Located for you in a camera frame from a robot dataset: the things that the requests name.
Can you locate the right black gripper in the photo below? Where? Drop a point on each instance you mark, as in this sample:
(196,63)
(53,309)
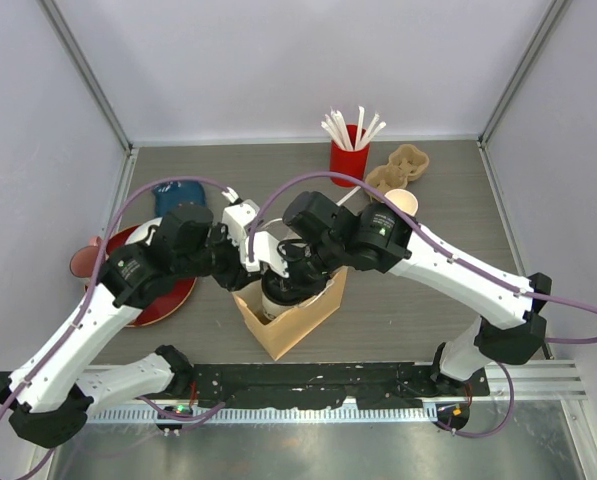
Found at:
(287,250)

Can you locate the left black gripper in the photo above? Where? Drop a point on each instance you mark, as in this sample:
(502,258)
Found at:
(237,277)

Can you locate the white straw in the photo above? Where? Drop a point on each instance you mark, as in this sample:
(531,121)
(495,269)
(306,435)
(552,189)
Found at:
(346,197)

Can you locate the brown paper bag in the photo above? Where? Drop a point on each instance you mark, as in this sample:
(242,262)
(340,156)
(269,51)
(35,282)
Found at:
(279,336)

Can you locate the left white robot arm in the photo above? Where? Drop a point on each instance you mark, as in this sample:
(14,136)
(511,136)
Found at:
(51,397)

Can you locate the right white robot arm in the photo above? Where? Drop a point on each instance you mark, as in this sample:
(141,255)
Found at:
(509,330)

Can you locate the white paper plate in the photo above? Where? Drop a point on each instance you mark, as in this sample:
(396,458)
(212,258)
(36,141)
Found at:
(141,237)

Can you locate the blue cloth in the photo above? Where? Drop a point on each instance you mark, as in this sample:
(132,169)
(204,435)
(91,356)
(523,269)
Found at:
(170,195)

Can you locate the red round plate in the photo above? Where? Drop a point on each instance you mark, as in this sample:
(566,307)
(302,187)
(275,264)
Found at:
(162,307)

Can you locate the red straw holder cup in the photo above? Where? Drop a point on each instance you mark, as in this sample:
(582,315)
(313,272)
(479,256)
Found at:
(351,163)

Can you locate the stack of white paper cups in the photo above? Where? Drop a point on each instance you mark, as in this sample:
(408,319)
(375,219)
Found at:
(404,200)

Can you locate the remaining cardboard carrier stack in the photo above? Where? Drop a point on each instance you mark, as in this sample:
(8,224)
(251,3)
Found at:
(405,165)

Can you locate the pink plastic cup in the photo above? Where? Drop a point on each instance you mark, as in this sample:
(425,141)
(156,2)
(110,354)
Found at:
(82,262)

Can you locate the white wrapped straws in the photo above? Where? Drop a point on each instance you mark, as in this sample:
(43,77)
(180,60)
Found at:
(368,127)

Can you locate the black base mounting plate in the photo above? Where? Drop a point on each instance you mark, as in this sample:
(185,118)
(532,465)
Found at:
(317,386)

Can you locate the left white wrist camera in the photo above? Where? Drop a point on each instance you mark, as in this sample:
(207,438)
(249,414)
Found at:
(237,216)

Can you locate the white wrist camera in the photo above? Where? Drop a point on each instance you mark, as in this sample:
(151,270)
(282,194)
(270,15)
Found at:
(237,216)
(265,253)

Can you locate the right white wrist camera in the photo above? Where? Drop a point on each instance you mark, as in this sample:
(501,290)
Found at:
(265,253)

